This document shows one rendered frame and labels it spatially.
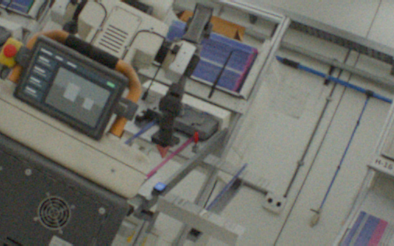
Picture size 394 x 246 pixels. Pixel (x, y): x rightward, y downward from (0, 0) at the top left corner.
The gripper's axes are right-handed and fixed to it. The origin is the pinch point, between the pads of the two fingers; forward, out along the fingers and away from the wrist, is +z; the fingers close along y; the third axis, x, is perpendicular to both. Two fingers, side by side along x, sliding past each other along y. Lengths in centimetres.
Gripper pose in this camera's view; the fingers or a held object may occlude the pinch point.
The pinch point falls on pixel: (163, 156)
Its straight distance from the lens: 250.2
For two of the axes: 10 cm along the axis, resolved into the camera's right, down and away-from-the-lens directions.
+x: -5.0, 4.0, -7.7
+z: -1.2, 8.5, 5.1
